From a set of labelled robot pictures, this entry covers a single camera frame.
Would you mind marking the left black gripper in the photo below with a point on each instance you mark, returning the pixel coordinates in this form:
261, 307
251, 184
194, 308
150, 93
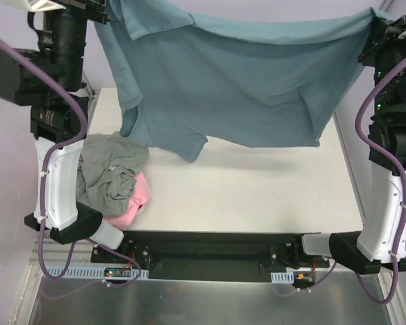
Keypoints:
86, 13

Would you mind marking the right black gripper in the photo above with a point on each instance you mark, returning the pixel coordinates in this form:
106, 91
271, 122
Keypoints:
383, 30

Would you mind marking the blue-grey t shirt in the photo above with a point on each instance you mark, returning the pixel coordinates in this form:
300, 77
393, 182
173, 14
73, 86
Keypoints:
182, 78

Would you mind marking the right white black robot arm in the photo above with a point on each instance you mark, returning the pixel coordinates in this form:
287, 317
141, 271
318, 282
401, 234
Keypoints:
381, 242

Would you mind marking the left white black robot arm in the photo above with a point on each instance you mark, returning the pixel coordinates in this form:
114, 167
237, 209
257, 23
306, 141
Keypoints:
47, 81

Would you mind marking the grey t shirt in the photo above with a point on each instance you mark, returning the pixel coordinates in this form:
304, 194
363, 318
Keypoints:
107, 168

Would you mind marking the pink t shirt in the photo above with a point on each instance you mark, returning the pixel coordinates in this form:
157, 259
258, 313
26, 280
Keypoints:
137, 202

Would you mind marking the right aluminium frame post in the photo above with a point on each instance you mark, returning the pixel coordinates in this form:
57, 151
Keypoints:
386, 5

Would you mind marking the aluminium frame post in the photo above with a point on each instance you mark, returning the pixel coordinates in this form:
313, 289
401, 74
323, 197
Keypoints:
386, 5
91, 93

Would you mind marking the left aluminium frame post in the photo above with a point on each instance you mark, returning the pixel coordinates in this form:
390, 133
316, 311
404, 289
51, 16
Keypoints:
91, 93

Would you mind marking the right slotted cable duct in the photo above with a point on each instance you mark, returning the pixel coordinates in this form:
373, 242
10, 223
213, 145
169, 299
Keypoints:
282, 277

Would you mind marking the slotted cable duct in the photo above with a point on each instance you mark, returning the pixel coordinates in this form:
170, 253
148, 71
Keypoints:
100, 273
282, 277

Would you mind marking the left slotted cable duct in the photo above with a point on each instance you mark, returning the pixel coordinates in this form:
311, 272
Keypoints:
100, 273

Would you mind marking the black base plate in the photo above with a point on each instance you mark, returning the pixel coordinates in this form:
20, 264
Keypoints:
204, 256

